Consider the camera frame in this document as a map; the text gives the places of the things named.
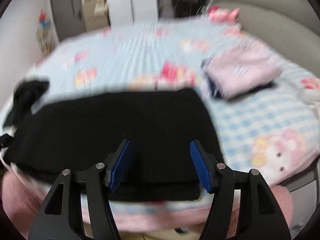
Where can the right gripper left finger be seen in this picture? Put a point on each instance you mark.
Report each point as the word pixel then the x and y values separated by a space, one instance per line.
pixel 75 195

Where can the black fleece jacket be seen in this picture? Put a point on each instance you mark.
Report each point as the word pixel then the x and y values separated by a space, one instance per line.
pixel 77 134

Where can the blue checkered cartoon blanket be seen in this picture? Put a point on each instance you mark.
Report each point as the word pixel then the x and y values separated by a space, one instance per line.
pixel 272 129

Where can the folded pink garment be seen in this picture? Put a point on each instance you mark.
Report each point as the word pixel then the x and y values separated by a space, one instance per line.
pixel 242 70

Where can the white small shelf rack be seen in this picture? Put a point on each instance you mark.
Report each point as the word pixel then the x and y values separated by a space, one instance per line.
pixel 45 40

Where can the colourful toy on shelf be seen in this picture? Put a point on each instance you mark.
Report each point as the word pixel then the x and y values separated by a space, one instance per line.
pixel 43 19

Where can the grey door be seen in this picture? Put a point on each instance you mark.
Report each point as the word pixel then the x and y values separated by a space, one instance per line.
pixel 67 17

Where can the pink plush toy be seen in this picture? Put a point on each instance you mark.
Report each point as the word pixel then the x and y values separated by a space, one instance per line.
pixel 217 14

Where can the grey padded headboard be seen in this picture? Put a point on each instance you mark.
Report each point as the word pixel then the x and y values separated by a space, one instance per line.
pixel 291 27

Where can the white wardrobe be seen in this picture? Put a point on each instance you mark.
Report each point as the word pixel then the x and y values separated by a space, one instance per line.
pixel 129 12

